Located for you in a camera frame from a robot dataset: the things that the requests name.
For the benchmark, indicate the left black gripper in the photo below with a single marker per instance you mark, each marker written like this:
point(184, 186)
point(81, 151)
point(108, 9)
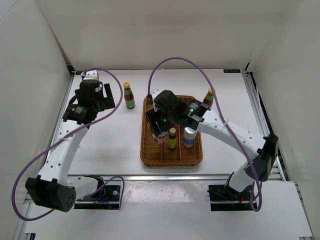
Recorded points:
point(107, 102)

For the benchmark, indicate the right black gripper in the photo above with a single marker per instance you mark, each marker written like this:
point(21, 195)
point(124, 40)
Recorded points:
point(153, 116)

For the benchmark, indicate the white-lid brown jar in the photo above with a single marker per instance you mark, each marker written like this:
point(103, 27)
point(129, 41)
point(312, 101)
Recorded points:
point(159, 139)

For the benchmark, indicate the red sauce bottle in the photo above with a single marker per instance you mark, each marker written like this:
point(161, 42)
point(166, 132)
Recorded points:
point(128, 96)
point(209, 97)

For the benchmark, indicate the small yellow bottle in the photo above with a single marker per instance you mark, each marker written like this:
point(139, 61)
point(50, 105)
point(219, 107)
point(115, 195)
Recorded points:
point(172, 138)

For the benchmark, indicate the silver-lid bead jar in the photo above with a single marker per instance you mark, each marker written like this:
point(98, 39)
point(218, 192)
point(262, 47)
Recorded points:
point(189, 137)

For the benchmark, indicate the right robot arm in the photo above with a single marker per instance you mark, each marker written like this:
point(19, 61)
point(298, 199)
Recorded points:
point(168, 111)

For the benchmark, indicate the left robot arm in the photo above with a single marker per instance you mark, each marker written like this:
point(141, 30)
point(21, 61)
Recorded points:
point(52, 188)

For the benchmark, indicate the wicker divided tray basket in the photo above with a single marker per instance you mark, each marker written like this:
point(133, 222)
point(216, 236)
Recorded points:
point(159, 155)

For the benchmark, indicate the right black table label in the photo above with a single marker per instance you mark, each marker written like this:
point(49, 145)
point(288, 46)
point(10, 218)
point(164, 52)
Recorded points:
point(232, 71)

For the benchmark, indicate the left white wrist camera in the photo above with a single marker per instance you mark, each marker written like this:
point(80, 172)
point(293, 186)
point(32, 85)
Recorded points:
point(90, 75)

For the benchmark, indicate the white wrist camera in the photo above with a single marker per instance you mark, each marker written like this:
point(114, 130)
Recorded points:
point(90, 75)
point(153, 94)

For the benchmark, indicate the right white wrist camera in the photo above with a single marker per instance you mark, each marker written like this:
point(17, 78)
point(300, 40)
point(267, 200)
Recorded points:
point(153, 94)

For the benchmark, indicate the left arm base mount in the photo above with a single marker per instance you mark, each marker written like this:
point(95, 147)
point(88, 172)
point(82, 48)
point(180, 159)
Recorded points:
point(109, 196)

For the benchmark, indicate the right side aluminium rail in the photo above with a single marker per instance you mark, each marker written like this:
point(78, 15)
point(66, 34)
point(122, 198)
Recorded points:
point(278, 171)

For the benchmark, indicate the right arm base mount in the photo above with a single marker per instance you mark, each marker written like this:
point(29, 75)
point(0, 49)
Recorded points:
point(223, 199)

